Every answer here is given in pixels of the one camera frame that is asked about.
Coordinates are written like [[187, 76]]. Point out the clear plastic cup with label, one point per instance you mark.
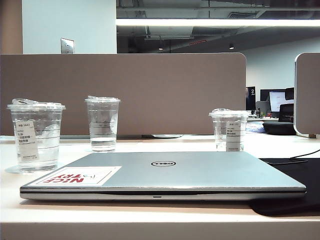
[[47, 150]]

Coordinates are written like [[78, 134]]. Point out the tall clear unlabeled plastic cup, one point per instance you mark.
[[103, 140]]

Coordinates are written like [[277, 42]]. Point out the short clear cup with label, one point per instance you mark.
[[221, 135]]

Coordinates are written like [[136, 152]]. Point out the silver Dell laptop with sticker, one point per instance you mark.
[[200, 175]]

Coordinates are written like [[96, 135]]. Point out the wide brown desk partition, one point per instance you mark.
[[162, 80]]

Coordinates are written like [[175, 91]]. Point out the black sign with numeral two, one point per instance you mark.
[[250, 98]]

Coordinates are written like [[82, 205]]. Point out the blue patterned cloth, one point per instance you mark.
[[255, 128]]

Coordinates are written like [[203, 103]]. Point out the long ceiling light strip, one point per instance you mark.
[[212, 22]]

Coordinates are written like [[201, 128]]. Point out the lit computer monitor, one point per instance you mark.
[[276, 100]]

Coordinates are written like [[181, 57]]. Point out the black round cushion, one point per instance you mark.
[[278, 128]]

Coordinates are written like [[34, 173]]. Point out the black office chair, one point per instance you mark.
[[286, 112]]

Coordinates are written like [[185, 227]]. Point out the brown partition with white edge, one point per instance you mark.
[[308, 95]]

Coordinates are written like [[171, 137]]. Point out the black mouse mat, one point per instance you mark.
[[300, 180]]

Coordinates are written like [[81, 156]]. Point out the metal wall switch plate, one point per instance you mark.
[[67, 46]]

